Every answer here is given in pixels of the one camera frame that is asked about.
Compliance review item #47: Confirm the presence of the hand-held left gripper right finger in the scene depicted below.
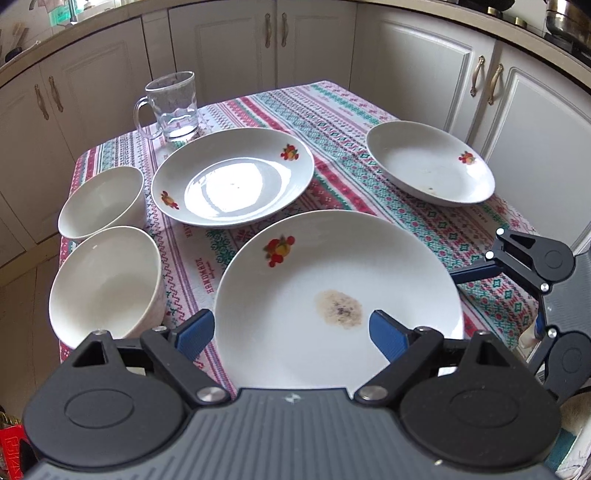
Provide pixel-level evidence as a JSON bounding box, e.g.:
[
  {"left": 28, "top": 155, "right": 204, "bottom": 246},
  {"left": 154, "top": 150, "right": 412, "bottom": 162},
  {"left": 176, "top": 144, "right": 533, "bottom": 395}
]
[{"left": 353, "top": 310, "right": 527, "bottom": 407}]

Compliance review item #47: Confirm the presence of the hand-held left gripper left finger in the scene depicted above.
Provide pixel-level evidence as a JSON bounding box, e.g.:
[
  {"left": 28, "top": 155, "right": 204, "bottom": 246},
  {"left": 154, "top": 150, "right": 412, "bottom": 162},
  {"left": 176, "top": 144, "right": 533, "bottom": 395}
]
[{"left": 62, "top": 309, "right": 232, "bottom": 408}]

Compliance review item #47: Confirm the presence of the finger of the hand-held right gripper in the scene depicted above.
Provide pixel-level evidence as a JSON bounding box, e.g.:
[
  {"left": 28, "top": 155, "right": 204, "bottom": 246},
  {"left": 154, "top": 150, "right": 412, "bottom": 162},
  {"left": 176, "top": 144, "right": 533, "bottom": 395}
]
[
  {"left": 531, "top": 314, "right": 561, "bottom": 393},
  {"left": 450, "top": 227, "right": 551, "bottom": 296}
]

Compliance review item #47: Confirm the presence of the white floral bowl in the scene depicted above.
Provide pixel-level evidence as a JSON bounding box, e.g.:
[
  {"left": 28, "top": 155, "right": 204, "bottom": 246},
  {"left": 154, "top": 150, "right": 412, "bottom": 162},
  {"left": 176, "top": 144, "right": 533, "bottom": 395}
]
[
  {"left": 58, "top": 166, "right": 147, "bottom": 241},
  {"left": 48, "top": 226, "right": 165, "bottom": 350}
]

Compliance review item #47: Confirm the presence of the stained white fruit-print plate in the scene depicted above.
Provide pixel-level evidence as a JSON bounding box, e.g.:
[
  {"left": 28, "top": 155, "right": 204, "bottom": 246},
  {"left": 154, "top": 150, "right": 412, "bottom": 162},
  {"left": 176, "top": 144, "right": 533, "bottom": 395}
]
[{"left": 213, "top": 210, "right": 465, "bottom": 402}]

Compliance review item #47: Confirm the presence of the teal white cloth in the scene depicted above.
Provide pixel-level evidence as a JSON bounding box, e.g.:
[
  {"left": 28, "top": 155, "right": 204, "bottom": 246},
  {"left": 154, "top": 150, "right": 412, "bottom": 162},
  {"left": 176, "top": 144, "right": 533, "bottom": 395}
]
[{"left": 551, "top": 394, "right": 591, "bottom": 480}]

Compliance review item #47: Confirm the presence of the striped patterned tablecloth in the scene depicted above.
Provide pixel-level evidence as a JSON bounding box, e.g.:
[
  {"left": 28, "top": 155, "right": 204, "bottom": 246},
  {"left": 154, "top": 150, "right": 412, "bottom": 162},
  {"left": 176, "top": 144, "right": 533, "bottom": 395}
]
[{"left": 58, "top": 80, "right": 540, "bottom": 403}]

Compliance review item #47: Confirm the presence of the red box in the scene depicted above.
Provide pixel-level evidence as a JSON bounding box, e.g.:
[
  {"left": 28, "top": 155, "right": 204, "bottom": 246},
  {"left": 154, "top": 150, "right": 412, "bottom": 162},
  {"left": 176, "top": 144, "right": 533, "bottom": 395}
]
[{"left": 0, "top": 425, "right": 35, "bottom": 480}]

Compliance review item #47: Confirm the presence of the clear glass mug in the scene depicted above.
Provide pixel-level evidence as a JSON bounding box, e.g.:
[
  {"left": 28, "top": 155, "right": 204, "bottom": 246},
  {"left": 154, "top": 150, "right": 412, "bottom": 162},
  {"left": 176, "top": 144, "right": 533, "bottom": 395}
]
[{"left": 134, "top": 71, "right": 200, "bottom": 143}]

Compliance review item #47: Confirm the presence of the gas stove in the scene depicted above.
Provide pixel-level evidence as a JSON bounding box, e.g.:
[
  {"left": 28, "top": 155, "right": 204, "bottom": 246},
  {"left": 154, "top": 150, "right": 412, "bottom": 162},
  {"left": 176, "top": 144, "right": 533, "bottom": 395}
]
[{"left": 499, "top": 14, "right": 591, "bottom": 56}]

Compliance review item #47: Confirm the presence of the beige kitchen countertop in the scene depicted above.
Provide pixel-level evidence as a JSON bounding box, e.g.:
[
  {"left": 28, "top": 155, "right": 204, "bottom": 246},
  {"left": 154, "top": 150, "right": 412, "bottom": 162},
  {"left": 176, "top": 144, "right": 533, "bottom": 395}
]
[{"left": 0, "top": 0, "right": 591, "bottom": 95}]

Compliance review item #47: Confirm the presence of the steel cooking pot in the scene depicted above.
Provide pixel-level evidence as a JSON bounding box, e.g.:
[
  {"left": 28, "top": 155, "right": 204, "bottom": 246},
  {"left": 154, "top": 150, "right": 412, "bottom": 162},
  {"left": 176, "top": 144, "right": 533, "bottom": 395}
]
[{"left": 544, "top": 0, "right": 591, "bottom": 38}]

